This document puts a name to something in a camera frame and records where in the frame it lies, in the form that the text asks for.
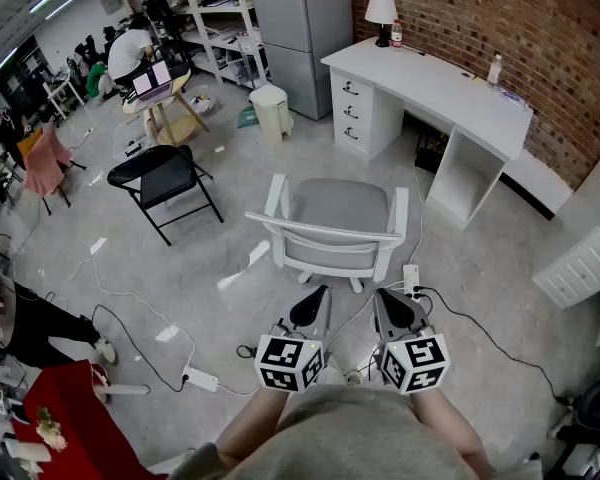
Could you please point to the white desk with drawers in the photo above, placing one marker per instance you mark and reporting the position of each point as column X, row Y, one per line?
column 430, row 88

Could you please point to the round wooden table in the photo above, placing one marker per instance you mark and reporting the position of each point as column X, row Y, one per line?
column 179, row 84

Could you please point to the red label water bottle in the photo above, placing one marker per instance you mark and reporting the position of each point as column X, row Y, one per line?
column 396, row 35

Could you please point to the cream pedal trash bin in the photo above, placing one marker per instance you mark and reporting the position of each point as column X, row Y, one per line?
column 271, row 113

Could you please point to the grey white armchair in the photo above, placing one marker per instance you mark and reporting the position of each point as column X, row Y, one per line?
column 340, row 203

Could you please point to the white power strip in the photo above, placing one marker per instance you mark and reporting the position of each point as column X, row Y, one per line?
column 410, row 275
column 200, row 378

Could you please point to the white cabinet with cubby shelves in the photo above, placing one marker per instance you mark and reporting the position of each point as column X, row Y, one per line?
column 580, row 263

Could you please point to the clear plastic storage box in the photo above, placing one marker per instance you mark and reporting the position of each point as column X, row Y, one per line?
column 127, row 140

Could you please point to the blue wet wipes packet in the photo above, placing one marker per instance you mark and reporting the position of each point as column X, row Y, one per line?
column 511, row 95

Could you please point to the white shelving rack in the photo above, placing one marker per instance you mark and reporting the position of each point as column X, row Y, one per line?
column 215, row 13

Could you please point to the person's grey shirt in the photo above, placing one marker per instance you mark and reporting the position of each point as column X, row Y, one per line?
column 350, row 438

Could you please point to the black folding chair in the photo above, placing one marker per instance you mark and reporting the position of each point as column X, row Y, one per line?
column 162, row 178

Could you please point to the person's right forearm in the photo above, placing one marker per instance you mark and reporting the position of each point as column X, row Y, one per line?
column 450, row 428

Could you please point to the black power adapter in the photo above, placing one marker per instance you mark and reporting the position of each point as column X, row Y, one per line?
column 246, row 352

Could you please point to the green dustpan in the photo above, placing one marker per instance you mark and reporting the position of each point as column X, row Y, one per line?
column 247, row 117

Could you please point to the person's left forearm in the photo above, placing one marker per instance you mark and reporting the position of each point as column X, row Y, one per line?
column 250, row 428

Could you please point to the red tablecloth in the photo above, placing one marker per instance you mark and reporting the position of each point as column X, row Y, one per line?
column 75, row 418

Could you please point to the open laptop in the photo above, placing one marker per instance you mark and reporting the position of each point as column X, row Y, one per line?
column 152, row 79

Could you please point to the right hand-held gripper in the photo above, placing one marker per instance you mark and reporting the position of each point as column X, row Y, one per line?
column 415, row 363

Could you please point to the white flower bouquet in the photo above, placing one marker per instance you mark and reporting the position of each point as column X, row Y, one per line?
column 50, row 430

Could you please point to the white plastic bag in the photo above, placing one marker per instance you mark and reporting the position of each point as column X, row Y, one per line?
column 201, row 104

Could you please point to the white low bench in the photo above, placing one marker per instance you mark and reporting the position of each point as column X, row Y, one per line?
column 540, row 183

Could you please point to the clear plastic water bottle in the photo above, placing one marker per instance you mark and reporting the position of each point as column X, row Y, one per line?
column 494, row 70

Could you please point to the person's white shoe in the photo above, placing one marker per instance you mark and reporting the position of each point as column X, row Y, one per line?
column 354, row 378

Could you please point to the white shade table lamp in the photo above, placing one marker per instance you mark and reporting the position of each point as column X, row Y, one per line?
column 381, row 9

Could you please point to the grey refrigerator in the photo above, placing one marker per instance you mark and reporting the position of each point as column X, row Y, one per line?
column 300, row 18

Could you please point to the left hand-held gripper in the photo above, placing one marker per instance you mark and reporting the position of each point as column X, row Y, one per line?
column 285, row 363

